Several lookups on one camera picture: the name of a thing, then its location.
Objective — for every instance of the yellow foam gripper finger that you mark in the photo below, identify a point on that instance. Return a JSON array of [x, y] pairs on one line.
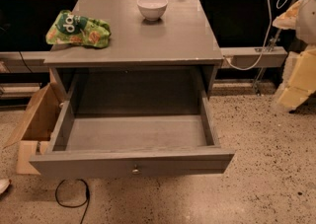
[[299, 79], [287, 20]]

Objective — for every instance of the green rice chip bag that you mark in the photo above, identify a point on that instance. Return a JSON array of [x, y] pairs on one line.
[[79, 30]]

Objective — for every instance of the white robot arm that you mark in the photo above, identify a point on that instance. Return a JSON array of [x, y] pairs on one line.
[[305, 29]]

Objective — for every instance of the round metal drawer knob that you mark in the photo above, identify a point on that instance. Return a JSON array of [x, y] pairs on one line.
[[135, 170]]

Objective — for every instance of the grey open top drawer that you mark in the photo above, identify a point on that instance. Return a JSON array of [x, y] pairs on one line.
[[113, 120]]

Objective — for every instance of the thin metal stand pole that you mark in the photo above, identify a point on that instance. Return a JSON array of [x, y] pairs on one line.
[[267, 48]]

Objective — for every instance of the grey wooden cabinet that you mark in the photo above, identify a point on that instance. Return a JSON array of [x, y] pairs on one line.
[[181, 38]]

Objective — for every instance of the white ceramic bowl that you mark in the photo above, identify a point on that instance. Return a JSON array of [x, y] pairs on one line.
[[152, 10]]

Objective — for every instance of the brown cardboard box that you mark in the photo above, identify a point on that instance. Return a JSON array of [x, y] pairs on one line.
[[33, 132]]

